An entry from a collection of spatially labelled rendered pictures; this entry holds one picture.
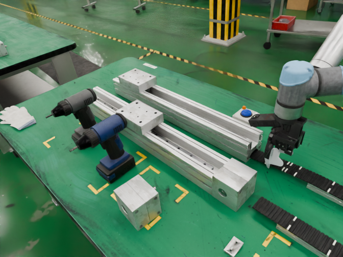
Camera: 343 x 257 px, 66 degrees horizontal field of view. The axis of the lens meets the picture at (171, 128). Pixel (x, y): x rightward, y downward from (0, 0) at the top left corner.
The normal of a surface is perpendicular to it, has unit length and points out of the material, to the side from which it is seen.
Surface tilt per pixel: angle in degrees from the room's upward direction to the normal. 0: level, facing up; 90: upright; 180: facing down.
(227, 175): 0
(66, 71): 90
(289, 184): 0
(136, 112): 0
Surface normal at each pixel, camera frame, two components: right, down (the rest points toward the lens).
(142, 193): -0.08, -0.79
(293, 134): -0.71, 0.48
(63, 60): 0.70, 0.39
